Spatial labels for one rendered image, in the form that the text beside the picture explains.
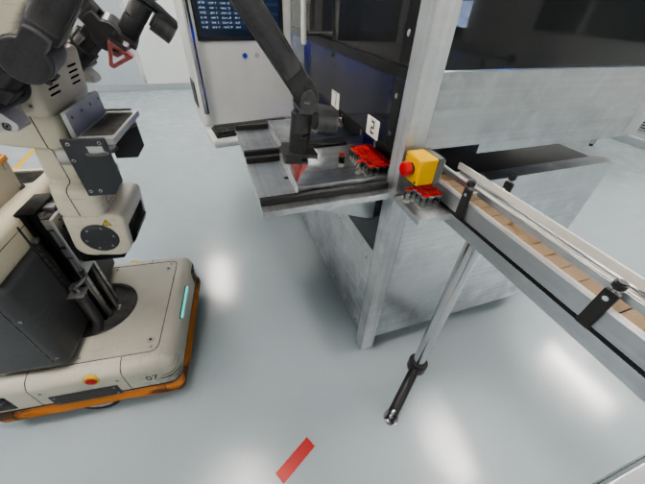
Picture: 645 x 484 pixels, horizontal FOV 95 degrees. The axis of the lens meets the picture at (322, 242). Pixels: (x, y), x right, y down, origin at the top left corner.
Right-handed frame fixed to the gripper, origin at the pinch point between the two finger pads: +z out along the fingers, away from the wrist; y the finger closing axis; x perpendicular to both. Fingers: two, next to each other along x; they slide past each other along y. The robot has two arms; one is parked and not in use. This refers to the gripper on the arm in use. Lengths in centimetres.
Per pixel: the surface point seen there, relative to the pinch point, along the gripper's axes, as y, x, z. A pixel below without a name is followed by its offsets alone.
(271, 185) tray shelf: -7.0, 2.9, 3.5
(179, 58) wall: -59, 543, 53
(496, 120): 55, -12, -23
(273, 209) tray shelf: -8.9, -10.6, 3.6
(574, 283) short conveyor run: 40, -59, -7
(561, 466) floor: 91, -79, 81
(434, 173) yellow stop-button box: 31.2, -21.2, -11.9
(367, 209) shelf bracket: 26.1, -2.3, 11.1
